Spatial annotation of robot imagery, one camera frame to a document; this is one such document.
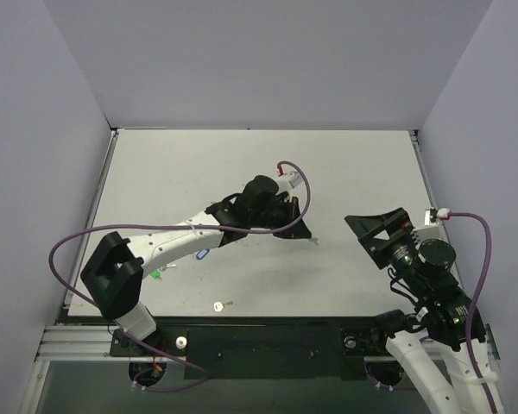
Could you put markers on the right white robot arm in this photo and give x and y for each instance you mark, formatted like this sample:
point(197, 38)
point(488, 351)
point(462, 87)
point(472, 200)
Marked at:
point(443, 347)

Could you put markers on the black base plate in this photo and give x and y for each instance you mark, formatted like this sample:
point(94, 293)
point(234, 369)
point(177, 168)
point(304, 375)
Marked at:
point(265, 348)

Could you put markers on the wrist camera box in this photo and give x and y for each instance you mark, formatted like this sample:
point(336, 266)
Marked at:
point(433, 227)
point(289, 181)

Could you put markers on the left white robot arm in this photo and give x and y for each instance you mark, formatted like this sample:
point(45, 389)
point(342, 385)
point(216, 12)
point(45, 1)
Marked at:
point(114, 273)

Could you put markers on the green tag left key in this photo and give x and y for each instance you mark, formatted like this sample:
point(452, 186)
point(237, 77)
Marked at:
point(158, 273)

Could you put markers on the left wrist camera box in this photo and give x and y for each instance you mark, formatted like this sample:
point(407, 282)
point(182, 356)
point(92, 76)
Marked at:
point(289, 181)

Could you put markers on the white head key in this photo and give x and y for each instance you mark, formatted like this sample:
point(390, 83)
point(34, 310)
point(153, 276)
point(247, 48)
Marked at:
point(219, 306)

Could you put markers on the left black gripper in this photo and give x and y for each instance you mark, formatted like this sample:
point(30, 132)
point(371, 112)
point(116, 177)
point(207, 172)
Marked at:
point(286, 214)

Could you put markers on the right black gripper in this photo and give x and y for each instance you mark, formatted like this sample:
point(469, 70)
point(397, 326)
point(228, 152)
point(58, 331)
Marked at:
point(388, 237)

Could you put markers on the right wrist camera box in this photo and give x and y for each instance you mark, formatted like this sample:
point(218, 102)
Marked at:
point(433, 227)

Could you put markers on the blue tag bunch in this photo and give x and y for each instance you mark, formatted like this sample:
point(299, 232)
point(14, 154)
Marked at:
point(201, 254)

